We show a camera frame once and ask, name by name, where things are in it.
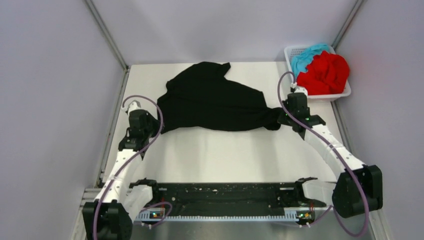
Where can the red t shirt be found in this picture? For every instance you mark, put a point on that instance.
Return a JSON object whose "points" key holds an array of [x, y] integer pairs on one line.
{"points": [[327, 74]]}

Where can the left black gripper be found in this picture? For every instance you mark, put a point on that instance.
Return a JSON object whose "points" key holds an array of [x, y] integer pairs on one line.
{"points": [[157, 123]]}

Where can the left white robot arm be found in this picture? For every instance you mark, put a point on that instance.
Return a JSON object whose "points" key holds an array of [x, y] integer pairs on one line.
{"points": [[110, 216]]}

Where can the white slotted cable duct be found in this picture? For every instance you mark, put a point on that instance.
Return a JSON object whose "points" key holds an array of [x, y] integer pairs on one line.
{"points": [[152, 216]]}

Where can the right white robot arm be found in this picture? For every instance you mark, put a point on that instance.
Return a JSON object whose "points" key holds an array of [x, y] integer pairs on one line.
{"points": [[358, 187]]}

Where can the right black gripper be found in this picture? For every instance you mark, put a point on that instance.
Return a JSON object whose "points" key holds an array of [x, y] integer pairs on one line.
{"points": [[281, 120]]}

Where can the blue t shirt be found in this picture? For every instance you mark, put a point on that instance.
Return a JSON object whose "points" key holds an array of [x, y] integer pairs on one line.
{"points": [[303, 56]]}

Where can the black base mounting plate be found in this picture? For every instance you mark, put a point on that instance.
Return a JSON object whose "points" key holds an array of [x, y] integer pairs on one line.
{"points": [[227, 199]]}

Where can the white plastic basket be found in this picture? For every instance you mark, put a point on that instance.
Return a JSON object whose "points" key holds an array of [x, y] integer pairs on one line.
{"points": [[296, 88]]}

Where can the black t shirt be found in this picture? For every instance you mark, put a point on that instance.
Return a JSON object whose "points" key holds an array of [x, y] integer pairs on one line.
{"points": [[201, 96]]}

